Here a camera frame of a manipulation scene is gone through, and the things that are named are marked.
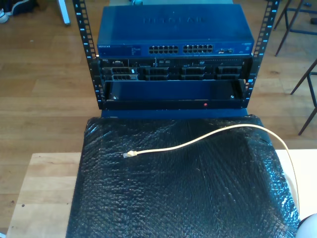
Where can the black rack shelf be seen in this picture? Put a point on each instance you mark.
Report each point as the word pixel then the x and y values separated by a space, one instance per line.
pixel 173 91

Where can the black rack server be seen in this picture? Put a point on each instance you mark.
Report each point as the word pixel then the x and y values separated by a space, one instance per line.
pixel 173 72

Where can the black bubble mat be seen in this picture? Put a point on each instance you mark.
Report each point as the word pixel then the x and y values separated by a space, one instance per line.
pixel 173 186

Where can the white table leg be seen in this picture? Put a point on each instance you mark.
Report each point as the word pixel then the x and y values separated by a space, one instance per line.
pixel 64 12

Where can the dark metal stool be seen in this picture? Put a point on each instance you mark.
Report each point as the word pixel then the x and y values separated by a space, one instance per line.
pixel 303 77

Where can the dark metal chair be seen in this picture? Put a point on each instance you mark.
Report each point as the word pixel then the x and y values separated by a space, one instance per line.
pixel 302 31

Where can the dark shoe white sole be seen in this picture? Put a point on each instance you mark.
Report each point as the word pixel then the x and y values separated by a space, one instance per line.
pixel 22 7

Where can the blue rack base plate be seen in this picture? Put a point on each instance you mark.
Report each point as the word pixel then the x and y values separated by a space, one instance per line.
pixel 173 114

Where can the blue network switch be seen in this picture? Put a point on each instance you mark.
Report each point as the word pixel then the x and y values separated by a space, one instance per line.
pixel 173 24

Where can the black rack post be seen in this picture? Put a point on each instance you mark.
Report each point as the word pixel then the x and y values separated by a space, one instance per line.
pixel 268 22
pixel 83 24

